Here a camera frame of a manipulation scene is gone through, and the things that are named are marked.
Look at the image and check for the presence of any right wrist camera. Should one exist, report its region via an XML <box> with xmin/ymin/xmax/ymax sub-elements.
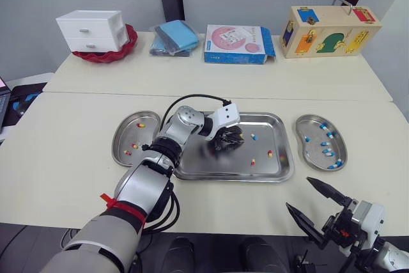
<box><xmin>351</xmin><ymin>201</ymin><xmax>386</xmax><ymax>239</ymax></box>

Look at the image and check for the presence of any red cable tie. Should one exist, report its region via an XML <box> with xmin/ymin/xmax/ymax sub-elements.
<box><xmin>100</xmin><ymin>192</ymin><xmax>146</xmax><ymax>223</ymax></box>

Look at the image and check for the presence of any red scalloped bowl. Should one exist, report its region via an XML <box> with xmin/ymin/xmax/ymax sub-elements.
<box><xmin>71</xmin><ymin>23</ymin><xmax>139</xmax><ymax>63</ymax></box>

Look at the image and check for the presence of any steel kidney dish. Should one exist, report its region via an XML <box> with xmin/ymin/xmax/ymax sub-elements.
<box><xmin>111</xmin><ymin>111</ymin><xmax>161</xmax><ymax>168</ymax></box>
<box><xmin>295</xmin><ymin>114</ymin><xmax>348</xmax><ymax>171</ymax></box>

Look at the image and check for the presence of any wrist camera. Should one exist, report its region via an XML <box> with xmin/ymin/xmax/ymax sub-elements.
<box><xmin>351</xmin><ymin>201</ymin><xmax>386</xmax><ymax>239</ymax></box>
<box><xmin>209</xmin><ymin>102</ymin><xmax>240</xmax><ymax>130</ymax></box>

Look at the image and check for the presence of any steel rectangular tray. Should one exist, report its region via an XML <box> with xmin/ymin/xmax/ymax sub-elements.
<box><xmin>174</xmin><ymin>112</ymin><xmax>295</xmax><ymax>183</ymax></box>

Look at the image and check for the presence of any black cable bundle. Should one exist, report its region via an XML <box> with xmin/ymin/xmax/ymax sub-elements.
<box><xmin>140</xmin><ymin>185</ymin><xmax>181</xmax><ymax>234</ymax></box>

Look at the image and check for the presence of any pink and blue cardboard box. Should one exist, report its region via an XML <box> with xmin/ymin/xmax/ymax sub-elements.
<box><xmin>203</xmin><ymin>24</ymin><xmax>277</xmax><ymax>65</ymax></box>

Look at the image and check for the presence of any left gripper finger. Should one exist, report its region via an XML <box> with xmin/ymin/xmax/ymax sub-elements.
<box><xmin>223</xmin><ymin>125</ymin><xmax>245</xmax><ymax>146</ymax></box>
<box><xmin>212</xmin><ymin>137</ymin><xmax>237</xmax><ymax>153</ymax></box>

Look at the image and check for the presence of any white plastic drawer unit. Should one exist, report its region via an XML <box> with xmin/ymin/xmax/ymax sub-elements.
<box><xmin>56</xmin><ymin>10</ymin><xmax>129</xmax><ymax>54</ymax></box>

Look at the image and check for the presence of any black and blue bag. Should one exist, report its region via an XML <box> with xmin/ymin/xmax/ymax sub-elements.
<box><xmin>6</xmin><ymin>82</ymin><xmax>48</xmax><ymax>127</ymax></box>

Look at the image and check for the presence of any wooden lock toy box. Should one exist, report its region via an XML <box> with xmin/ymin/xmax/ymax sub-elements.
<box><xmin>281</xmin><ymin>0</ymin><xmax>383</xmax><ymax>60</ymax></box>

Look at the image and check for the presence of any blue cloth pack in plastic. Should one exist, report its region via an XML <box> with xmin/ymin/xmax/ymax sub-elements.
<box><xmin>149</xmin><ymin>19</ymin><xmax>201</xmax><ymax>58</ymax></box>

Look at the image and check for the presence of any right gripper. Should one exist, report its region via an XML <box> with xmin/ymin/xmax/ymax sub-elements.
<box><xmin>285</xmin><ymin>176</ymin><xmax>368</xmax><ymax>256</ymax></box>

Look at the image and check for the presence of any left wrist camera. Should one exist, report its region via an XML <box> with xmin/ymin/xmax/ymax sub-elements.
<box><xmin>209</xmin><ymin>102</ymin><xmax>240</xmax><ymax>130</ymax></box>

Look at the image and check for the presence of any laptop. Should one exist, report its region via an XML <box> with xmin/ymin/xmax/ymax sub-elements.
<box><xmin>0</xmin><ymin>76</ymin><xmax>12</xmax><ymax>136</ymax></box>

